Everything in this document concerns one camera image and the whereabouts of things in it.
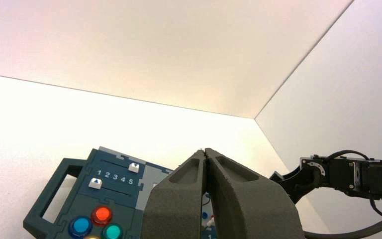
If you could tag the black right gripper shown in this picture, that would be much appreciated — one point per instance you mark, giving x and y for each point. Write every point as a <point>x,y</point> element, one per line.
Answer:
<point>341,173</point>

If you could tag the white slider tab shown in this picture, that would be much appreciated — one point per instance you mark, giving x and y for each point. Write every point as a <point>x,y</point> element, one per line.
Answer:
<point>134,167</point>
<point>95,183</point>

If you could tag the blue push button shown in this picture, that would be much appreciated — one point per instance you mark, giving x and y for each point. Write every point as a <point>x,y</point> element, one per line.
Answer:
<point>80,226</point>

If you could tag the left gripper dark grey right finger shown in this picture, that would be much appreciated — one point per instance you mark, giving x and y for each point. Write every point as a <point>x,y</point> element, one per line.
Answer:
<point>247,207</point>

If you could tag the red push button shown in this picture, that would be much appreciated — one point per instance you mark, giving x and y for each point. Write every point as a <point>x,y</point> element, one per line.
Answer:
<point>101,215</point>

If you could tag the yellow push button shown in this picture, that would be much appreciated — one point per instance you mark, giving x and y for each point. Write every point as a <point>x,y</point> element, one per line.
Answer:
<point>92,237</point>

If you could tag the dark teal control board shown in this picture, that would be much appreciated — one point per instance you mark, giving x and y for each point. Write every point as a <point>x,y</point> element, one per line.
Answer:
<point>112,198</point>

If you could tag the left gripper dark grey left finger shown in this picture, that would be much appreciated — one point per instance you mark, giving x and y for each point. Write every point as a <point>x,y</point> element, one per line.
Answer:
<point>174,207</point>

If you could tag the teal push button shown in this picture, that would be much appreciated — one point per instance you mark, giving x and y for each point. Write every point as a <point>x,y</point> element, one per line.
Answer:
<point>112,231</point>

